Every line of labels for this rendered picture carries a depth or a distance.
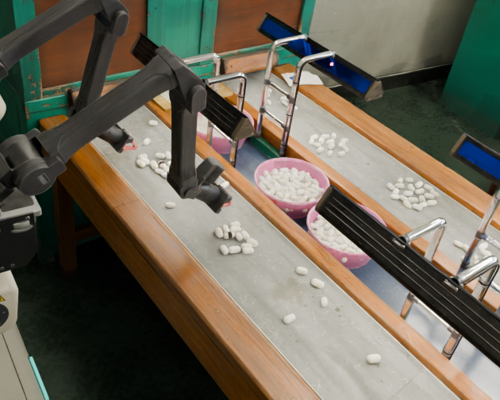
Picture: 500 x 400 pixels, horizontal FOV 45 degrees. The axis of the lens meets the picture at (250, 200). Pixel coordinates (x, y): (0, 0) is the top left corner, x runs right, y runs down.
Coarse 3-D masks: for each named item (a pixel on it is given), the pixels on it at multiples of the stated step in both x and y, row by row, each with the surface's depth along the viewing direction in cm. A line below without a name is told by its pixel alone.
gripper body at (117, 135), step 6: (114, 126) 194; (114, 132) 192; (120, 132) 194; (108, 138) 192; (114, 138) 193; (120, 138) 194; (126, 138) 194; (114, 144) 195; (120, 144) 194; (120, 150) 194
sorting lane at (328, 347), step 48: (96, 144) 215; (144, 192) 197; (192, 240) 182; (288, 240) 188; (240, 288) 169; (288, 288) 172; (336, 288) 174; (288, 336) 158; (336, 336) 160; (384, 336) 162; (336, 384) 148; (384, 384) 150; (432, 384) 152
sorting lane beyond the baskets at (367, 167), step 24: (264, 72) 278; (312, 120) 249; (336, 120) 252; (312, 144) 234; (336, 144) 236; (360, 144) 239; (336, 168) 223; (360, 168) 225; (384, 168) 227; (408, 168) 229; (384, 192) 215; (408, 216) 206; (432, 216) 207; (456, 216) 209
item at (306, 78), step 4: (304, 72) 277; (308, 72) 278; (284, 76) 272; (288, 76) 272; (292, 76) 271; (304, 76) 274; (308, 76) 274; (312, 76) 275; (316, 76) 276; (288, 80) 269; (300, 80) 270; (304, 80) 271; (308, 80) 271; (312, 80) 272; (316, 80) 272; (320, 80) 273; (300, 84) 267; (304, 84) 268
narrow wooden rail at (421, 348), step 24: (168, 120) 230; (240, 192) 202; (264, 216) 195; (312, 240) 185; (336, 264) 178; (360, 288) 172; (384, 312) 166; (408, 336) 160; (432, 360) 154; (456, 384) 150
